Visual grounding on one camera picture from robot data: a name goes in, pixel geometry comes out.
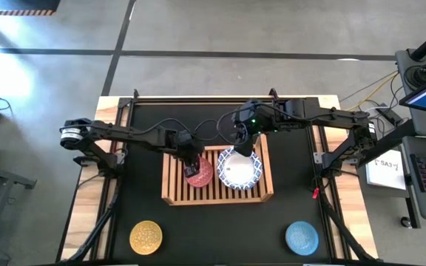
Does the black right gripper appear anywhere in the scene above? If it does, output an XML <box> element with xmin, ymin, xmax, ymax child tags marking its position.
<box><xmin>234</xmin><ymin>123</ymin><xmax>260</xmax><ymax>158</ymax></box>

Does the white paper sign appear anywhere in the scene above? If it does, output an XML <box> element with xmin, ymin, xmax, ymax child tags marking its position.
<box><xmin>365</xmin><ymin>149</ymin><xmax>408</xmax><ymax>191</ymax></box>

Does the red zigzag ceramic bowl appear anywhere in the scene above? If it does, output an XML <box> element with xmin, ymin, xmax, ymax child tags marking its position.
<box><xmin>183</xmin><ymin>156</ymin><xmax>214</xmax><ymax>189</ymax></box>

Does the blue patterned ceramic bowl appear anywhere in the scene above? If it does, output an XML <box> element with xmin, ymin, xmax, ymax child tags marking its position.
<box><xmin>285</xmin><ymin>220</ymin><xmax>320</xmax><ymax>257</ymax></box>

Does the coiled black cable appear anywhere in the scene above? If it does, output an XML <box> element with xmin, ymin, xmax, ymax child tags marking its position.
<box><xmin>405</xmin><ymin>64</ymin><xmax>426</xmax><ymax>89</ymax></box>

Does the grey equipment cart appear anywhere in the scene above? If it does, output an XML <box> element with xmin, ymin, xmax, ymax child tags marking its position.
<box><xmin>395</xmin><ymin>47</ymin><xmax>426</xmax><ymax>97</ymax></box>

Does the black aluminium table frame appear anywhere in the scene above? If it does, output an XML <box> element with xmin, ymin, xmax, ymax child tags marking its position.
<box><xmin>57</xmin><ymin>88</ymin><xmax>388</xmax><ymax>266</ymax></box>

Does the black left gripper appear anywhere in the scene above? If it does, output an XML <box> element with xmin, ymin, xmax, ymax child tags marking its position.
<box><xmin>175</xmin><ymin>132</ymin><xmax>205</xmax><ymax>179</ymax></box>

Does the black power strip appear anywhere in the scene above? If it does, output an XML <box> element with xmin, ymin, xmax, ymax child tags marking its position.
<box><xmin>375</xmin><ymin>105</ymin><xmax>405</xmax><ymax>126</ymax></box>

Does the black diagonal beam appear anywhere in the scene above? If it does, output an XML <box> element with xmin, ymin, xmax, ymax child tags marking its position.
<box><xmin>359</xmin><ymin>118</ymin><xmax>417</xmax><ymax>167</ymax></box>

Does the dark mat with hazard stripes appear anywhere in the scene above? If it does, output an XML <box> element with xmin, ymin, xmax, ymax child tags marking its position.
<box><xmin>0</xmin><ymin>0</ymin><xmax>61</xmax><ymax>16</ymax></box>

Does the wooden slatted shelf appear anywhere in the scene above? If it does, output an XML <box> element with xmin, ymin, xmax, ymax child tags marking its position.
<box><xmin>160</xmin><ymin>133</ymin><xmax>275</xmax><ymax>206</ymax></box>

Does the yellow patterned ceramic bowl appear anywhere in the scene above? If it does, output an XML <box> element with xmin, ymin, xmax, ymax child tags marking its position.
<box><xmin>129</xmin><ymin>220</ymin><xmax>163</xmax><ymax>256</ymax></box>

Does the blue white paper bowl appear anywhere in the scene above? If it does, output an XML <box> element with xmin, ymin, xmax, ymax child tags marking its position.
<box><xmin>216</xmin><ymin>146</ymin><xmax>264</xmax><ymax>191</ymax></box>

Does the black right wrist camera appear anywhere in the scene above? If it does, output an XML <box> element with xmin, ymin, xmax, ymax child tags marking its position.
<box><xmin>230</xmin><ymin>100</ymin><xmax>260</xmax><ymax>126</ymax></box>

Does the black table mat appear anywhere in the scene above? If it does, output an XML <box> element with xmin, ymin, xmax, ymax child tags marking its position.
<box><xmin>113</xmin><ymin>103</ymin><xmax>332</xmax><ymax>262</ymax></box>

